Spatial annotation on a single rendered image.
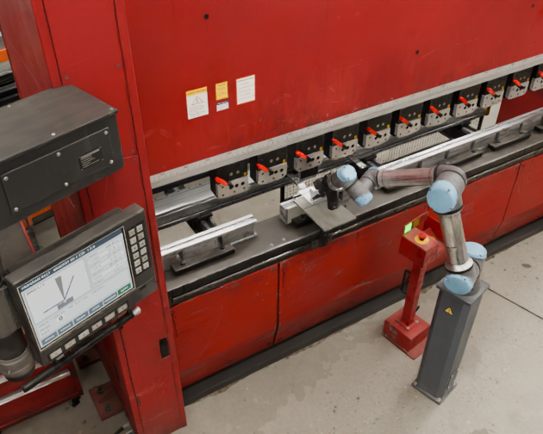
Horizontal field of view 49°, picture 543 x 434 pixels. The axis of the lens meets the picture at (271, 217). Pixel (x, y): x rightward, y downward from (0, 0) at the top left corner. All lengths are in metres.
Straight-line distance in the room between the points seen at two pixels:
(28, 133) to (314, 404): 2.19
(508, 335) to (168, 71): 2.56
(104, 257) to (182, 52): 0.79
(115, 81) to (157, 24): 0.32
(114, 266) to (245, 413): 1.55
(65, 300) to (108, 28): 0.80
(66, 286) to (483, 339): 2.59
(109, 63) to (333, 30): 1.02
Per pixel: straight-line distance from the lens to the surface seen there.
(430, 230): 3.22
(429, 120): 3.19
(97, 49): 1.87
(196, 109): 2.33
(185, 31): 2.19
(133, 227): 1.90
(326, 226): 2.74
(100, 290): 1.95
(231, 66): 2.33
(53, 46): 1.83
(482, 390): 3.54
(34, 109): 1.77
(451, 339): 3.05
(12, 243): 2.89
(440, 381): 3.29
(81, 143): 1.68
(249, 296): 2.92
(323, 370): 3.43
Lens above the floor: 2.74
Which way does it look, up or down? 39 degrees down
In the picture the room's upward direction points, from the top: straight up
